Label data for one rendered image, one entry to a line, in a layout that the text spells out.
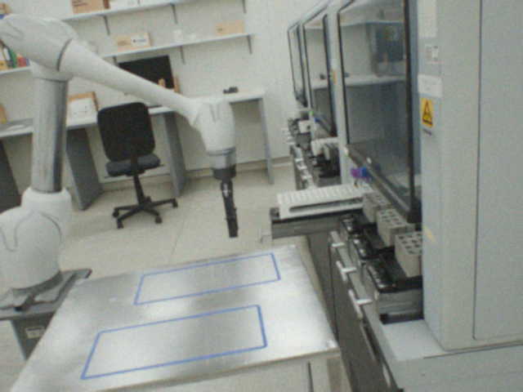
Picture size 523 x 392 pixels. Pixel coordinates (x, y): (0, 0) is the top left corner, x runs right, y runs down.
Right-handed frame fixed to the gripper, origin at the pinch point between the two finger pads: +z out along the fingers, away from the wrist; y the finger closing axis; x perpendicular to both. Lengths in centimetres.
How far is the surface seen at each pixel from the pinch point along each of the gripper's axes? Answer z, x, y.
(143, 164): 28, 86, 228
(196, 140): 36, 56, 350
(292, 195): -6.8, -20.7, 2.1
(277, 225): -0.6, -14.3, -6.7
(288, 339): -2, -13, -65
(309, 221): -0.6, -24.3, -6.8
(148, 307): -2, 18, -47
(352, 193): -7.2, -38.9, -3.9
